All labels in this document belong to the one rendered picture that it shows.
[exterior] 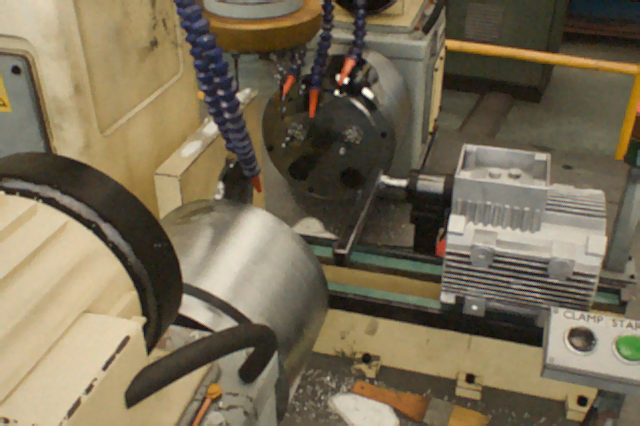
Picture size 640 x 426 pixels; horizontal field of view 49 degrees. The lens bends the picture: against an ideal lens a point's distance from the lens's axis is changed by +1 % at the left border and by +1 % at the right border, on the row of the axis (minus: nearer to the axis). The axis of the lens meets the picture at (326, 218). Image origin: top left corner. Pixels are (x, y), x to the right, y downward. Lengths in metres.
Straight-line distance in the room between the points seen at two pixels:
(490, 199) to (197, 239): 0.40
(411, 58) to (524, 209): 0.54
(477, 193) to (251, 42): 0.35
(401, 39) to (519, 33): 2.69
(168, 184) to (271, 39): 0.24
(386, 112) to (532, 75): 2.94
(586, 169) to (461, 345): 0.80
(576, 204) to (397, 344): 0.34
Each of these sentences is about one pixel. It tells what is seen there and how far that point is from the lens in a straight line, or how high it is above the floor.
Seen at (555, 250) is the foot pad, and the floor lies 1.07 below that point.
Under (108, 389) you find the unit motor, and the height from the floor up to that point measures 1.30.
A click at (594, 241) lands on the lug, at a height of 1.09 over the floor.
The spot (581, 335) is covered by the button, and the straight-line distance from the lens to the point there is 0.83.
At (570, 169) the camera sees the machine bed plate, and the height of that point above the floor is 0.80.
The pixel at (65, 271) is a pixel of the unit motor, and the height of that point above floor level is 1.34.
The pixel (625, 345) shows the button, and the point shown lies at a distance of 0.84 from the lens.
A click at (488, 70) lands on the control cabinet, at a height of 0.16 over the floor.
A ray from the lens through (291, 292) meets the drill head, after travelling 0.78.
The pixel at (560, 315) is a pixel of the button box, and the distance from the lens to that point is 0.84.
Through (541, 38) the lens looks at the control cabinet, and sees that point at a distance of 4.05.
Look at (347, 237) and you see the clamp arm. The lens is 1.01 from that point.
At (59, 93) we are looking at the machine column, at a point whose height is 1.26.
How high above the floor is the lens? 1.60
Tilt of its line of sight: 33 degrees down
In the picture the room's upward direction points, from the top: straight up
